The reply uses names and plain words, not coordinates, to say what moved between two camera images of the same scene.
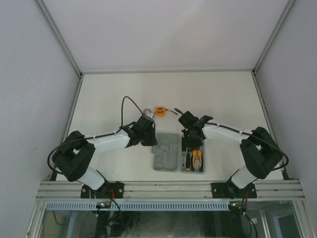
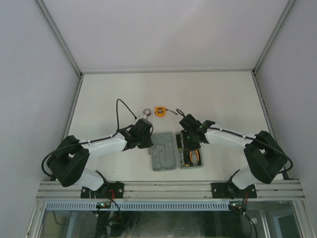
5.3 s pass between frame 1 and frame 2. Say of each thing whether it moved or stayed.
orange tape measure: stayed
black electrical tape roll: stayed
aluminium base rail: stayed
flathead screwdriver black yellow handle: moved
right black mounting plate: stayed
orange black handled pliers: moved
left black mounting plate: stayed
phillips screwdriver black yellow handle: moved
